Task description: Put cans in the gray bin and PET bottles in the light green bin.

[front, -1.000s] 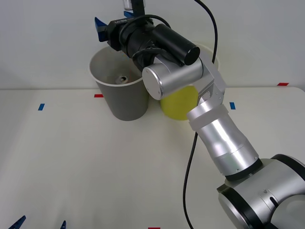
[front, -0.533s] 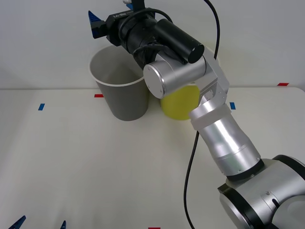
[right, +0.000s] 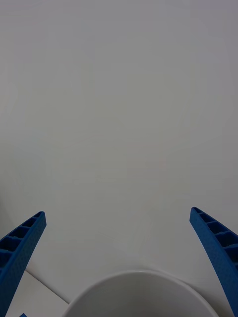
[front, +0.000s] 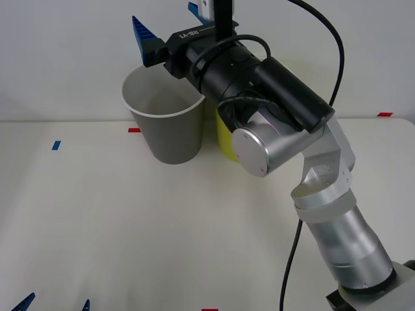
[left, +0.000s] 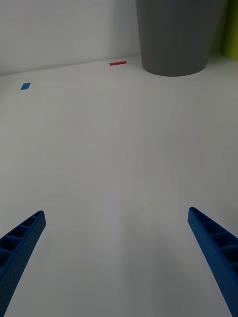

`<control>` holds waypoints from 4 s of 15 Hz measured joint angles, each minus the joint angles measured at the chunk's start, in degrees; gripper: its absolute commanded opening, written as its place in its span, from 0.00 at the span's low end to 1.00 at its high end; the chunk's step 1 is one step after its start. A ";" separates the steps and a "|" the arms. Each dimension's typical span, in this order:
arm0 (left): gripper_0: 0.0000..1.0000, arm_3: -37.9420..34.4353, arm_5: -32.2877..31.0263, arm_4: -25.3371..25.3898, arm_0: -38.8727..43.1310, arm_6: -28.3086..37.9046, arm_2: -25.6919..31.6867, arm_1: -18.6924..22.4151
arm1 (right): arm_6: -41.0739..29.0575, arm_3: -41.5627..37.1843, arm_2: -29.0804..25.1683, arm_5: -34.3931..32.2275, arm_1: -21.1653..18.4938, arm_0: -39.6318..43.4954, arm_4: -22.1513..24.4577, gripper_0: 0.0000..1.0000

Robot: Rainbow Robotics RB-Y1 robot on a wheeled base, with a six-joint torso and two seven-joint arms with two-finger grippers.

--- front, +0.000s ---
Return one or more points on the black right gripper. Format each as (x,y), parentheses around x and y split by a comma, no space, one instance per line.
(184,48)

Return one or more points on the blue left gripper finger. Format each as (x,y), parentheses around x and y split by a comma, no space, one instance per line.
(86,306)
(24,303)

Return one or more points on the silver and black right arm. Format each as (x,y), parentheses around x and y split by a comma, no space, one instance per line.
(340,233)

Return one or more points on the grey plastic waste bin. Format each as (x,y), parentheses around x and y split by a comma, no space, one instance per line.
(172,136)

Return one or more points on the yellow-green plastic waste bin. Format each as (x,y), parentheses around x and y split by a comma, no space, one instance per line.
(224,139)

